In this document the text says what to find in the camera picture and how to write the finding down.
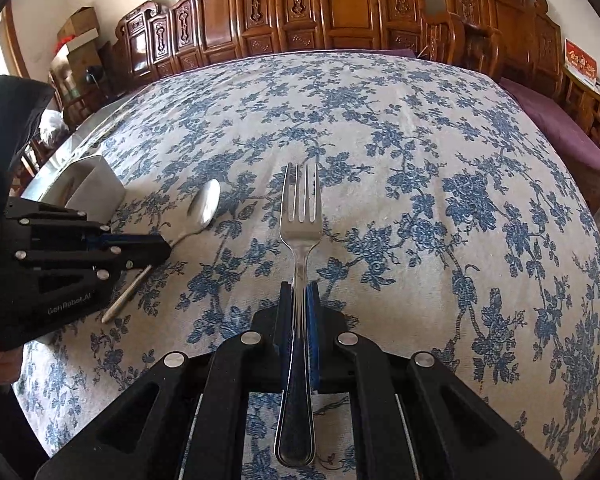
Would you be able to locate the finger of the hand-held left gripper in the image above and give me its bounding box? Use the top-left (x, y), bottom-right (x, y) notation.
top-left (4, 197), bottom-right (172, 251)
top-left (14, 247), bottom-right (172, 297)

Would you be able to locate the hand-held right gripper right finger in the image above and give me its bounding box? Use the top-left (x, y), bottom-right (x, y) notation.
top-left (305, 281), bottom-right (563, 480)

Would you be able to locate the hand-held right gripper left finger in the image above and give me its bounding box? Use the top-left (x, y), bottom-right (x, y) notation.
top-left (34, 281), bottom-right (293, 480)

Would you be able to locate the grey metal tray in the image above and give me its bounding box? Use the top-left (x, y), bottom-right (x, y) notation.
top-left (20, 155), bottom-right (127, 223)

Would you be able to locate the metal fork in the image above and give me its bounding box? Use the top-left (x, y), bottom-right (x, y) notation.
top-left (274, 162), bottom-right (325, 467)

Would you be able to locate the shiny metal spoon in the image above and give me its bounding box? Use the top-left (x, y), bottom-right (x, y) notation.
top-left (166, 178), bottom-right (222, 251)

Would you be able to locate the person's left hand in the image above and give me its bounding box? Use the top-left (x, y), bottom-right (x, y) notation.
top-left (0, 342), bottom-right (25, 386)

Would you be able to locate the light wooden chopstick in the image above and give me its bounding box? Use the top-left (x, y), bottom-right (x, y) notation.
top-left (101, 264), bottom-right (153, 324)

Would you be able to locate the plain wooden chair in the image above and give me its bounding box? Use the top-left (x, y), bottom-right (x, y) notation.
top-left (47, 60), bottom-right (111, 131)

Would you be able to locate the brown cardboard box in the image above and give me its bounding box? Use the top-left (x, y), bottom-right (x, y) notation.
top-left (56, 6), bottom-right (100, 46)

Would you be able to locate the blue floral tablecloth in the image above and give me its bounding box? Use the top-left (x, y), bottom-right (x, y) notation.
top-left (12, 50), bottom-right (600, 480)

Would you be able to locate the purple armchair cushion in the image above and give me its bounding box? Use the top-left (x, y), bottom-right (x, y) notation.
top-left (500, 77), bottom-right (600, 171)

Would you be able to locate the long carved wooden bench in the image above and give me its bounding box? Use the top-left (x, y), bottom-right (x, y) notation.
top-left (112, 0), bottom-right (466, 96)

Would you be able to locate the carved wooden armchair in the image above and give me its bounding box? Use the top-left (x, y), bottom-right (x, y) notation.
top-left (442, 0), bottom-right (600, 161)

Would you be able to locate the red gift box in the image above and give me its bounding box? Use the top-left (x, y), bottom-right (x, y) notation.
top-left (564, 38), bottom-right (598, 87)

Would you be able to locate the wooden window frame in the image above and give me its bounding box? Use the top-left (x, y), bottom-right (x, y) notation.
top-left (0, 0), bottom-right (31, 81)

